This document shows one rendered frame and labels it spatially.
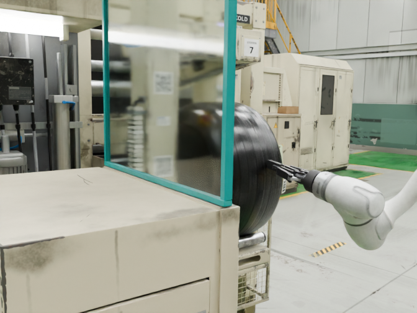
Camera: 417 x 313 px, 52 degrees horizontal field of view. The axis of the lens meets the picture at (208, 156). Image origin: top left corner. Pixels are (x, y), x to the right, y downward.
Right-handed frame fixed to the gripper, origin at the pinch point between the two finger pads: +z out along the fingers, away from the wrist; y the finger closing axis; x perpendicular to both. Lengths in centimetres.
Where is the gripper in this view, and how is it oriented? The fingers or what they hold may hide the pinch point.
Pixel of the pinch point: (275, 166)
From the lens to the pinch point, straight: 154.1
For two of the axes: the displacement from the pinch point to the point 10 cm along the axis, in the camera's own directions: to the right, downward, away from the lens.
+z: -5.7, -2.5, 7.8
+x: -0.9, 9.7, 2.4
